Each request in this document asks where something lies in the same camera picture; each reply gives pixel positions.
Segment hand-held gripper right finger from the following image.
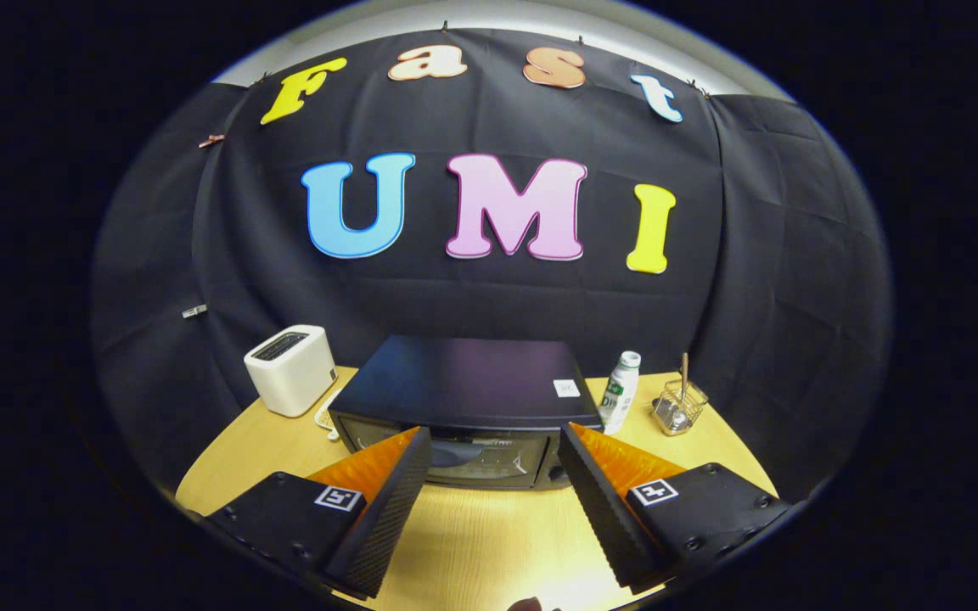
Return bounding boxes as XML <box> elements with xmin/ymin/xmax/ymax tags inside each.
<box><xmin>557</xmin><ymin>422</ymin><xmax>795</xmax><ymax>595</ymax></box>

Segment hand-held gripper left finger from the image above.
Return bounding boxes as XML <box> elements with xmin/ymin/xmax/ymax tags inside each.
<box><xmin>205</xmin><ymin>426</ymin><xmax>435</xmax><ymax>599</ymax></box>

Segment glass toaster oven door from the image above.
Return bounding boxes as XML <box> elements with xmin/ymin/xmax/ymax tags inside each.
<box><xmin>336</xmin><ymin>414</ymin><xmax>559</xmax><ymax>490</ymax></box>

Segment black toaster oven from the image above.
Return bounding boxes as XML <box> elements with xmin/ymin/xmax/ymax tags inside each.
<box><xmin>328</xmin><ymin>334</ymin><xmax>604</xmax><ymax>491</ymax></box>

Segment white bread toaster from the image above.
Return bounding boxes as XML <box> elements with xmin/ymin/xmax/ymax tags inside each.
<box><xmin>243</xmin><ymin>324</ymin><xmax>339</xmax><ymax>418</ymax></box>

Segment white bottle green label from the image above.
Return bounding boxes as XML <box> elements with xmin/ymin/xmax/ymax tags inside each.
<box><xmin>598</xmin><ymin>350</ymin><xmax>643</xmax><ymax>435</ymax></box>

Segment wire utensil holder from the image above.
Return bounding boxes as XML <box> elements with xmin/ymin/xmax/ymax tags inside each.
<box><xmin>652</xmin><ymin>378</ymin><xmax>710</xmax><ymax>437</ymax></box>

